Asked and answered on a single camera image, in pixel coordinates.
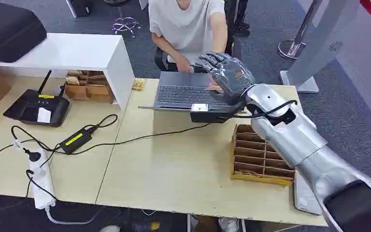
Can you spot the person's left hand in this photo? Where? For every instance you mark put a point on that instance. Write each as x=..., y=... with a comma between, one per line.
x=217, y=88

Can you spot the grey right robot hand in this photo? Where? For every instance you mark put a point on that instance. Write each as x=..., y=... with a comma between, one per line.
x=232, y=80

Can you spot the person's right hand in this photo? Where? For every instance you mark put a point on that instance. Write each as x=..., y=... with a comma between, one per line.
x=185, y=65

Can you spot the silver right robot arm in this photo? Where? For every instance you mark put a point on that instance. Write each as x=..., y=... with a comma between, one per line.
x=288, y=141

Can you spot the black office chair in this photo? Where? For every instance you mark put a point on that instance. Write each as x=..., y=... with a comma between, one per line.
x=160, y=60

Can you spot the grey laptop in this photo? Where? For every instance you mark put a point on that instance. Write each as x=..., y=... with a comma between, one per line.
x=179, y=93

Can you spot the person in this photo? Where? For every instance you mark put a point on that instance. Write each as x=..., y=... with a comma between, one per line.
x=185, y=25

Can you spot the yellow patterned card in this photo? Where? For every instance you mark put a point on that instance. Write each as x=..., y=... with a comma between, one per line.
x=139, y=85

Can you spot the black legs with shoes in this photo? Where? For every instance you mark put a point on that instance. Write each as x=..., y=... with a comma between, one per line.
x=241, y=27

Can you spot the chrome chair base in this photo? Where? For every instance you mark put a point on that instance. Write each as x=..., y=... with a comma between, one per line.
x=124, y=24

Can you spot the wooden slotted card box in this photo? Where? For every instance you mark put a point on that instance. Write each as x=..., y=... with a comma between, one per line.
x=252, y=153

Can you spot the beige printed card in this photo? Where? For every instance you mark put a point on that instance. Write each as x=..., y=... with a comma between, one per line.
x=252, y=173

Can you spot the wooden compartment box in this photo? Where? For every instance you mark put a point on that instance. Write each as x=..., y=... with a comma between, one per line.
x=92, y=91

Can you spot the grey kiosk stand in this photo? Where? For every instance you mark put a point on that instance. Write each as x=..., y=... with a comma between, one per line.
x=320, y=38

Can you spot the white desk shelf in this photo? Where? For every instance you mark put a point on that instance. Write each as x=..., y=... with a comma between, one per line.
x=76, y=51

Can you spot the card stack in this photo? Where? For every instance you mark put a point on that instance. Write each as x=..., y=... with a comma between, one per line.
x=72, y=80
x=75, y=72

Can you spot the black box on floor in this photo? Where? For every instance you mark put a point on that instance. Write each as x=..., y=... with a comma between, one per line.
x=81, y=8

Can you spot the black power adapter yellow label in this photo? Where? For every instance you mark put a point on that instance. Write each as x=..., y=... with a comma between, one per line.
x=75, y=141

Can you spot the white shoe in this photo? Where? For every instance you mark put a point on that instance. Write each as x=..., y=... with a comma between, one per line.
x=228, y=225

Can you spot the white flat device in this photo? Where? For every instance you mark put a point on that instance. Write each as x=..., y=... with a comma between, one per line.
x=304, y=198

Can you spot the yellow black object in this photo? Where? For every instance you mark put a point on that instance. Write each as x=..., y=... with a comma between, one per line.
x=147, y=226

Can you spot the black remote controller with antennas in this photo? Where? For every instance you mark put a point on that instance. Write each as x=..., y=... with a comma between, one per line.
x=28, y=107

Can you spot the black mains plug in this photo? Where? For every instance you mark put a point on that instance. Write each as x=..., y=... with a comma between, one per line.
x=33, y=156

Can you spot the black carrying case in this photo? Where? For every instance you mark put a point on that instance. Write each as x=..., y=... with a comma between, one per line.
x=9, y=28

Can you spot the white power strip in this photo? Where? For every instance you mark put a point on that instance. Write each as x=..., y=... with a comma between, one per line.
x=43, y=185

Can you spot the chrome stanchion post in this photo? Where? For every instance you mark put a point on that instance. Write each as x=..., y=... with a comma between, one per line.
x=292, y=48

